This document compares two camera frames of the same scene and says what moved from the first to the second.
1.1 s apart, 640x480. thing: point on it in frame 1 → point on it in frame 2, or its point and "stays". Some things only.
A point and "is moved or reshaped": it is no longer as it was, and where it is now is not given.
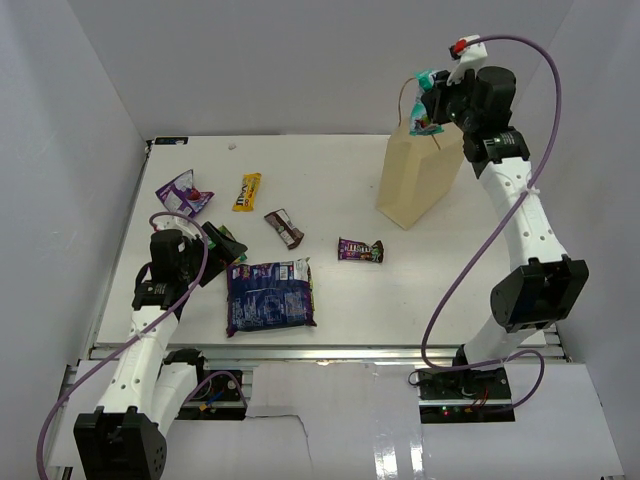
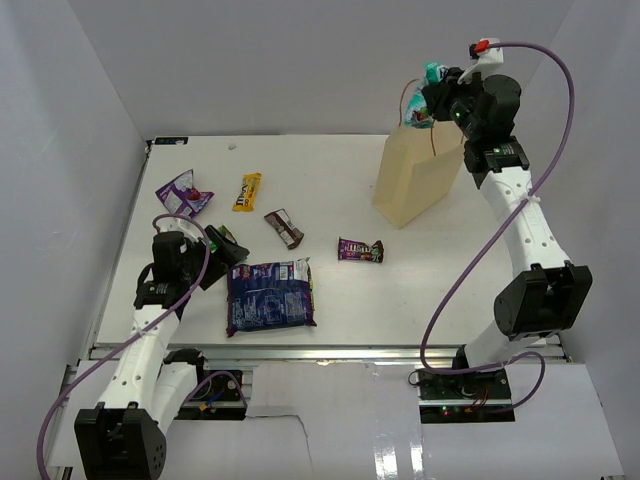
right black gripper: (437, 97) stays
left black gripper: (224, 252) stays
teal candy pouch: (420, 123) is moved or reshaped
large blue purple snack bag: (269, 295) stays
